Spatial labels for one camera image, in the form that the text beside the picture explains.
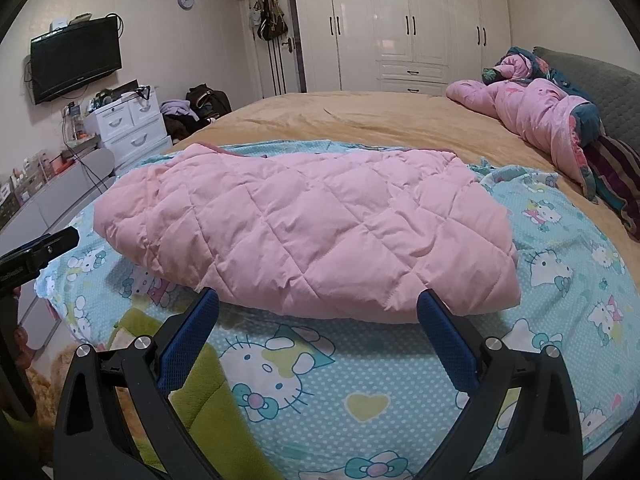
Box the black wall television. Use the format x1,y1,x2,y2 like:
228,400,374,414
30,16,123,106

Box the grey quilted headboard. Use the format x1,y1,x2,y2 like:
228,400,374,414
532,46,640,151

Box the grey low cabinet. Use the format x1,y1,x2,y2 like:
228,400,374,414
0,147,113,246

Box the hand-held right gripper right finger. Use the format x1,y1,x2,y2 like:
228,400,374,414
417,288,584,480

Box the dark striped pillow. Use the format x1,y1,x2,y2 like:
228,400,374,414
582,135,640,238

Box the white drawer cabinet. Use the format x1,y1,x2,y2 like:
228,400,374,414
82,95,173,177

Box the hanging bags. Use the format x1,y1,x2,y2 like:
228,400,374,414
249,0,290,42

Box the white door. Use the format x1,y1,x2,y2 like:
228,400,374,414
245,0,307,101

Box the blue cartoon cat bedsheet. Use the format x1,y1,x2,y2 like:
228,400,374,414
35,140,640,480

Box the pink quilted jacket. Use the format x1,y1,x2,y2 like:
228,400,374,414
94,142,522,325

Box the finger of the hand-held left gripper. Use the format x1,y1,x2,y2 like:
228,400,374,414
0,226,81,273

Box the dark clothes pile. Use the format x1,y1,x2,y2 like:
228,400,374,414
165,110,211,141

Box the white wardrobe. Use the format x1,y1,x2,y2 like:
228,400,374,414
290,0,513,96

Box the pink floral quilt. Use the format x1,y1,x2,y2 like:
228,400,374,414
445,55,603,186

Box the purple garment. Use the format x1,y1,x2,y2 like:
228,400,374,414
160,99,193,119

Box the black backpack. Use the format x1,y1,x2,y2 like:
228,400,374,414
186,84,232,116

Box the tan bed cover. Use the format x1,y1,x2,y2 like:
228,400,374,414
190,90,640,271

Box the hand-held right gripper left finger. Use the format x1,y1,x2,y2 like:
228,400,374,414
52,287,221,480

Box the brown fluffy toy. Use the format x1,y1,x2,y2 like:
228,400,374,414
22,345,76,426

